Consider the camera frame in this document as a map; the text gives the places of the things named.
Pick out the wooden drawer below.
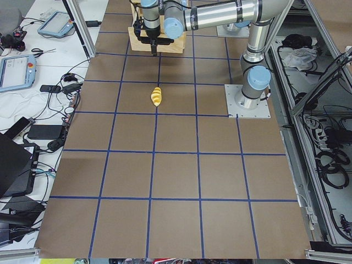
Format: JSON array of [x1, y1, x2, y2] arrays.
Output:
[[128, 27, 186, 54]]

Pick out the black scissors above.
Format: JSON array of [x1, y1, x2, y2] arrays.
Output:
[[31, 48, 56, 58]]

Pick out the black power adapter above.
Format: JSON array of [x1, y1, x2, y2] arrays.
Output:
[[27, 125, 62, 140]]

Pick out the light wooden drawer cabinet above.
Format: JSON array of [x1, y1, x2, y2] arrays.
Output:
[[128, 1, 186, 56]]

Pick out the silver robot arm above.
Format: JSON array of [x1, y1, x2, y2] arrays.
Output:
[[130, 0, 293, 110], [227, 20, 251, 31]]

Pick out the white crumpled cloth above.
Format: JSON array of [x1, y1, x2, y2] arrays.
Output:
[[283, 48, 317, 71]]

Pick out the near blue teach pendant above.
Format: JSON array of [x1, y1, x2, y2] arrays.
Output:
[[1, 54, 36, 93]]

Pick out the yellow toy bread roll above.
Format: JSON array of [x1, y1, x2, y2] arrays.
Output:
[[151, 87, 162, 107]]

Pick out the far blue teach pendant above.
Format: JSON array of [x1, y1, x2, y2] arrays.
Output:
[[37, 11, 74, 39]]

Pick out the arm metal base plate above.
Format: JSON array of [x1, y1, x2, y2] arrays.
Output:
[[224, 84, 271, 119], [217, 25, 249, 39]]

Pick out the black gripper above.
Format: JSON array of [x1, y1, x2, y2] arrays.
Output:
[[137, 30, 174, 56]]

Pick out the black laptop computer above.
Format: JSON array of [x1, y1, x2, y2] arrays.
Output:
[[1, 134, 39, 197]]

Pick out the blue teach pendant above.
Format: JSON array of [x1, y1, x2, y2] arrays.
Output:
[[37, 11, 74, 39], [1, 54, 36, 93]]

